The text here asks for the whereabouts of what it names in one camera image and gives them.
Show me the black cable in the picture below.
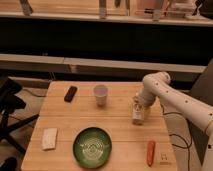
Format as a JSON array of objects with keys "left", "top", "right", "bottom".
[{"left": 162, "top": 106, "right": 193, "bottom": 171}]

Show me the black rectangular block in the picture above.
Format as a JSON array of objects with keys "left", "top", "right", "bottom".
[{"left": 64, "top": 86, "right": 77, "bottom": 102}]

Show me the green ceramic bowl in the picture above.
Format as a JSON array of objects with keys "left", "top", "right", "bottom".
[{"left": 73, "top": 127, "right": 112, "bottom": 169}]

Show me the orange carrot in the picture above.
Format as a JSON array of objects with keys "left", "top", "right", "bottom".
[{"left": 146, "top": 140, "right": 156, "bottom": 167}]

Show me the black office chair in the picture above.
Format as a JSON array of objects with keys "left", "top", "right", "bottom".
[{"left": 0, "top": 76, "right": 40, "bottom": 171}]

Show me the white plastic bottle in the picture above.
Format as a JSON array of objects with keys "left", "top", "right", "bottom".
[{"left": 132, "top": 95, "right": 144, "bottom": 125}]

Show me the long grey shelf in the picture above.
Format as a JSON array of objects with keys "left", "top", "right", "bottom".
[{"left": 0, "top": 53, "right": 205, "bottom": 81}]

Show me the white paper cup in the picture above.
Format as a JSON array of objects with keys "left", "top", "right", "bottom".
[{"left": 93, "top": 84, "right": 108, "bottom": 106}]

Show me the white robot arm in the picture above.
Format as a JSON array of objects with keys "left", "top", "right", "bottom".
[{"left": 139, "top": 72, "right": 213, "bottom": 171}]

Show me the wooden table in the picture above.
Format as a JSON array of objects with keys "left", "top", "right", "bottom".
[{"left": 21, "top": 82, "right": 177, "bottom": 171}]

